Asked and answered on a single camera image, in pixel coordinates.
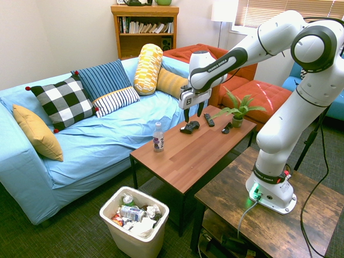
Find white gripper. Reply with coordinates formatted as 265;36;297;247
178;88;213;124

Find clear plastic bottle purple label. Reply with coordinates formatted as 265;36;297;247
152;121;165;153

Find white plastic trash bin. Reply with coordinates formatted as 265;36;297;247
99;186;170;258

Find black game controller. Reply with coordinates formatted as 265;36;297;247
179;120;201;134

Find black remote control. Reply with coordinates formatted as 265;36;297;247
203;113;216;127

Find yellow striped pillow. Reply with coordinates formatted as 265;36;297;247
156;67;189;99

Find wood top coffee table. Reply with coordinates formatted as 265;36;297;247
130;104;258;237

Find small potted fern plant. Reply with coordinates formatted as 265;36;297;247
209;86;267;129

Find orange armchair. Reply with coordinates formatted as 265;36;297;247
162;43;258;108

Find yellow patterned bolster pillow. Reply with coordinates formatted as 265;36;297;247
133;43;164;96

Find floor vent grille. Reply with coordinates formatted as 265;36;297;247
137;176;166;195

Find blue striped pillow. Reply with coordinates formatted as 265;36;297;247
70;59;141;119

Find row of books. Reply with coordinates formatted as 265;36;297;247
119;16;175;34

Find light blue sofa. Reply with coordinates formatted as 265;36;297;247
0;56;210;226

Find white floor lamp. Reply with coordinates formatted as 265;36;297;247
211;0;239;49

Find crumpled paper ball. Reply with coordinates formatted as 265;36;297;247
146;204;162;218

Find wooden bookshelf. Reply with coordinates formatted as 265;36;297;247
110;4;180;60

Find crushed silver can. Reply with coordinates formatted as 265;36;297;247
119;205;147;223

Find black tripod stand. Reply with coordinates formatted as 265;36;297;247
293;106;333;171

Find black object on bookshelf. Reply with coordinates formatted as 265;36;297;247
123;0;153;6

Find white tissue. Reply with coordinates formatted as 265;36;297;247
130;217;157;239

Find wooden window blinds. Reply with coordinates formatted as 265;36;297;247
234;0;344;28

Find black white checkered pillow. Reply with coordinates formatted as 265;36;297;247
25;75;99;134

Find red snack wrapper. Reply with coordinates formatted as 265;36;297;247
111;213;125;227

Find rustic dark wood table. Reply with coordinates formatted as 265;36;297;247
190;146;344;258

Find teal blue couch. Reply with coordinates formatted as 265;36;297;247
281;61;344;122

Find mustard yellow pillow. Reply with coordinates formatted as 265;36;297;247
12;104;65;162

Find gray cable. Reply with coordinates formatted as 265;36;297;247
236;198;260;240

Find black cable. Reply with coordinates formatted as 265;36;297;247
299;107;331;258

